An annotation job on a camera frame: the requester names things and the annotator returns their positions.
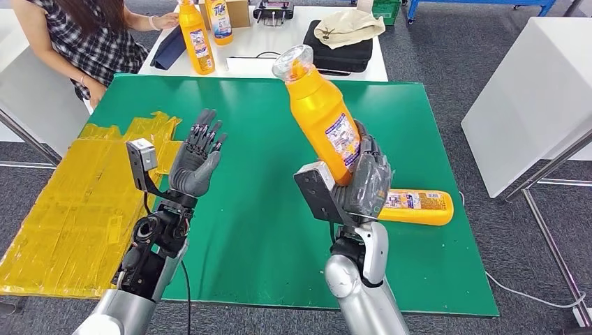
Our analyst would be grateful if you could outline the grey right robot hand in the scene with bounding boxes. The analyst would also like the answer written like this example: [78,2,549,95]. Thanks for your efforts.
[330,119,393,218]

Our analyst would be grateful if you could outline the person's right hand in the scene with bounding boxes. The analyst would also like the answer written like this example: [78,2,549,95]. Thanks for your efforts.
[84,77,108,110]

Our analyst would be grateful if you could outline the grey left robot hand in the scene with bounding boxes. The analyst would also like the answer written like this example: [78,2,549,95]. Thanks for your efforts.
[168,108,228,199]

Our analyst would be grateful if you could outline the person's left hand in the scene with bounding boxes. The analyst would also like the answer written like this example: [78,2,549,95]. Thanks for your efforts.
[152,12,180,31]

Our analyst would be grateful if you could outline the orange detergent bottle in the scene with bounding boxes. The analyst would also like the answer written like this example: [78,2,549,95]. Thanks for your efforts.
[205,0,234,46]
[378,188,455,227]
[177,0,216,76]
[271,44,362,187]

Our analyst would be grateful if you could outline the tablet in blue case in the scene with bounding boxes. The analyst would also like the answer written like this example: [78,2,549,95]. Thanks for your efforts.
[149,25,187,71]

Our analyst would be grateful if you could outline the person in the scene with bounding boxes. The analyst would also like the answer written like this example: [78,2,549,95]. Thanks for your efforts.
[11,0,180,110]

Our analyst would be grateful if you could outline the green table board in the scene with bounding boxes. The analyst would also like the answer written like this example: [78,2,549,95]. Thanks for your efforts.
[85,73,501,319]

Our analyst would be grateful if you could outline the white desk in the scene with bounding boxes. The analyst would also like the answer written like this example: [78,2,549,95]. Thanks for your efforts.
[0,9,91,156]

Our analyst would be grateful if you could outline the brown cardboard box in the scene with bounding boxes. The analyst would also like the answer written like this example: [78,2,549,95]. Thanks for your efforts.
[198,0,251,29]

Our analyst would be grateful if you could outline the grey metal desk leg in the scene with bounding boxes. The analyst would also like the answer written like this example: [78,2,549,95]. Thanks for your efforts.
[0,108,62,166]

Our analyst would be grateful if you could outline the white flat box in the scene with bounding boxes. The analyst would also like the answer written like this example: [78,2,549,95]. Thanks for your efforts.
[225,56,288,77]

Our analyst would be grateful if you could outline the black controller device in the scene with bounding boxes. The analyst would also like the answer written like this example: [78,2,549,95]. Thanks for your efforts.
[252,0,295,27]

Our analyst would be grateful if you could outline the yellow taped cardboard sheet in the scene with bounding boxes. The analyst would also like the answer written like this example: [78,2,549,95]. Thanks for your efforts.
[0,110,182,299]

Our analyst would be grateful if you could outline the black carrying case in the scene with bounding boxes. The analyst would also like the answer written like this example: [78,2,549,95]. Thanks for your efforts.
[302,19,373,77]

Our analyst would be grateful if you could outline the beige cloth bag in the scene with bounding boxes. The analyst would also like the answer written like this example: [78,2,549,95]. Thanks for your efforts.
[313,9,386,50]

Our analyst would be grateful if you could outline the green plastic crate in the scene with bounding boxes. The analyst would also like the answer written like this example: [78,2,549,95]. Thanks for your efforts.
[371,0,401,27]

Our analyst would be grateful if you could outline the white side table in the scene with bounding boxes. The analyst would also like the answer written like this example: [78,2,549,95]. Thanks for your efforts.
[461,17,592,199]

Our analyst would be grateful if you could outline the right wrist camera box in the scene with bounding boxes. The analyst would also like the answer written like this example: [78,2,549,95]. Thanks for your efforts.
[293,161,357,228]

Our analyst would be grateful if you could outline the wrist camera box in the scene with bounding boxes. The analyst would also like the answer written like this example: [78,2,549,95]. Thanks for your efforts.
[293,161,357,228]
[126,137,161,195]

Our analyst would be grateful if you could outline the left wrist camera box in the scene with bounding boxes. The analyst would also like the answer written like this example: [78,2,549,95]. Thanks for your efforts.
[126,137,161,195]

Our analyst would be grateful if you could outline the thin black cable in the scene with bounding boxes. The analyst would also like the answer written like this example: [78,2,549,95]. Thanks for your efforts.
[228,50,283,60]

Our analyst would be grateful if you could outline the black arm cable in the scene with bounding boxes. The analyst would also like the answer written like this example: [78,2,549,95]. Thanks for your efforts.
[180,260,193,335]

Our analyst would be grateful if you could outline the grey metal table frame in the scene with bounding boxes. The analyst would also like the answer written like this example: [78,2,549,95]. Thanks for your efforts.
[501,131,592,330]

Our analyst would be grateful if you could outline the white floor cable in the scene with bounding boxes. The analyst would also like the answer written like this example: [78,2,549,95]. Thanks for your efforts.
[484,271,587,310]

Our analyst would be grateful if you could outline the blue metal rack frame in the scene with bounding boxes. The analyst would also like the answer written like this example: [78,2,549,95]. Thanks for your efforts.
[406,0,558,24]

